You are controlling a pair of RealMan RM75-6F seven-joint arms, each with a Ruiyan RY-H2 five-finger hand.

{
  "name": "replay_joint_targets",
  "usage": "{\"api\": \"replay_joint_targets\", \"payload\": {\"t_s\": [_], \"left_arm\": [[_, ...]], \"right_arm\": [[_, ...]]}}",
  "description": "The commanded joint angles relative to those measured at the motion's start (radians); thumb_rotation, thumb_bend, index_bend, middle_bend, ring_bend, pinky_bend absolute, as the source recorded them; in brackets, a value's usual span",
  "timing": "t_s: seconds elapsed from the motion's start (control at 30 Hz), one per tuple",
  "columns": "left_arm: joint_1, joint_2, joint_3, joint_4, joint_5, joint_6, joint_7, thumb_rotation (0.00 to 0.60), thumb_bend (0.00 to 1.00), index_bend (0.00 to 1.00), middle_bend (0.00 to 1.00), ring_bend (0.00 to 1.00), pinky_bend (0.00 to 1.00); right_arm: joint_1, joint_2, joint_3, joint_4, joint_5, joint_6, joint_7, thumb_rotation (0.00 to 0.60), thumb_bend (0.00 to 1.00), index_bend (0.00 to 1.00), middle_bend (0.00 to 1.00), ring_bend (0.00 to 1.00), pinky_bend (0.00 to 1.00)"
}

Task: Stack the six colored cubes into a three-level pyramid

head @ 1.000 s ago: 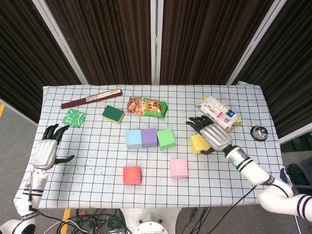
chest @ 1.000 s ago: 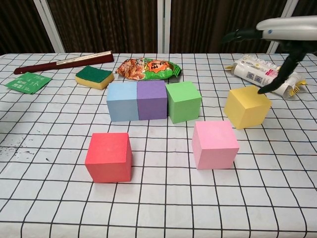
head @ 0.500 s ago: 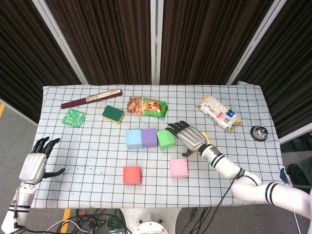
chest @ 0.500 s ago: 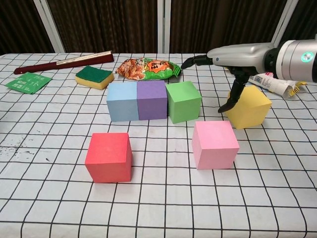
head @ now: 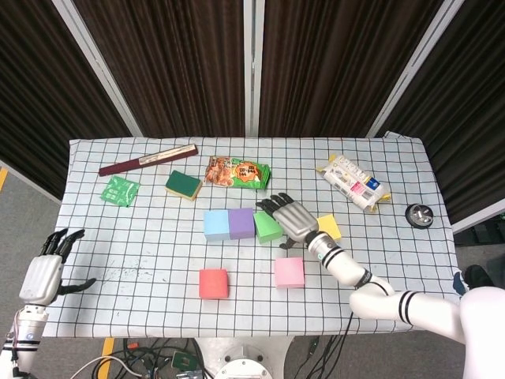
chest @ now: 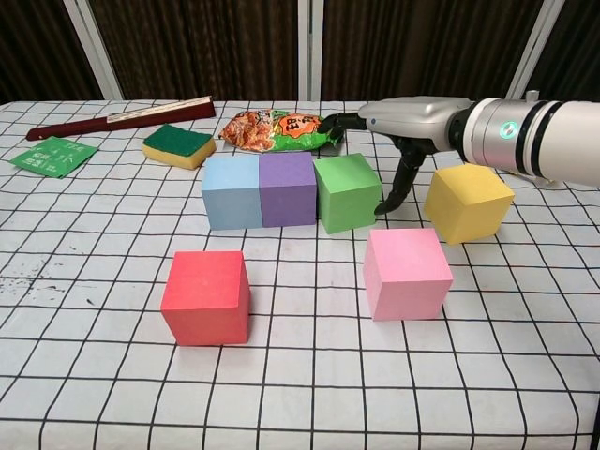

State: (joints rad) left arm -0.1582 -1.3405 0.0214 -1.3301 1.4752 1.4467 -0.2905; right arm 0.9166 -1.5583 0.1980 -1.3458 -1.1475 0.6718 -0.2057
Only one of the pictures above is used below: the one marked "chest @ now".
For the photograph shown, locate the green foam cube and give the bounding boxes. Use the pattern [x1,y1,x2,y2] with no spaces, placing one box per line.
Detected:
[312,152,382,235]

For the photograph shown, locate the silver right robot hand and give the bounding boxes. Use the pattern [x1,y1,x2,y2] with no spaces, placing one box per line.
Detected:
[318,96,473,217]

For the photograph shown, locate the yellow foam cube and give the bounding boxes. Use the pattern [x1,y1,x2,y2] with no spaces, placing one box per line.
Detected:
[424,163,516,247]

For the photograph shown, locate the dark brown curtain panel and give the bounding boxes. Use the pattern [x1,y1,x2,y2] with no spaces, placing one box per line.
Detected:
[86,0,301,102]
[529,0,600,102]
[321,0,548,102]
[0,0,105,105]

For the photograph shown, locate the dark red folded fan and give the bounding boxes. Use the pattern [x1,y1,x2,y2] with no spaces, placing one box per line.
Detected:
[25,95,217,142]

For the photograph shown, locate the green sachet packet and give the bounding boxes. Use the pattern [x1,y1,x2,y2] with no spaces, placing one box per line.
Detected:
[8,135,99,179]

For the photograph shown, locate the light blue foam cube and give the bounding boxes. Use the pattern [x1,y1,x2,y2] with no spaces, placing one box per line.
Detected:
[201,154,262,232]

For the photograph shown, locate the red foam cube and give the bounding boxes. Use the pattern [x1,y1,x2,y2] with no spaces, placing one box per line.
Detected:
[159,249,251,347]

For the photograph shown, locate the pink foam cube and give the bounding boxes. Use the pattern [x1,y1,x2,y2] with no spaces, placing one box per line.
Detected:
[363,227,454,322]

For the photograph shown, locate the white partition post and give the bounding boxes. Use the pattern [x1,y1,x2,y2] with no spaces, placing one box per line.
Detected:
[505,0,571,100]
[297,0,324,102]
[63,0,126,100]

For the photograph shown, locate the orange green snack bag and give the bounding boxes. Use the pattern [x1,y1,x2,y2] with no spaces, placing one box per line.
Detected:
[217,108,346,154]

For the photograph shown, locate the green and yellow sponge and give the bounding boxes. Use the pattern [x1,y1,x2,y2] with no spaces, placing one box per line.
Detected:
[142,123,218,170]

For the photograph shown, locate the purple foam cube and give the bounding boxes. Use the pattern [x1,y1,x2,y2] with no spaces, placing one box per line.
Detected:
[257,151,318,230]

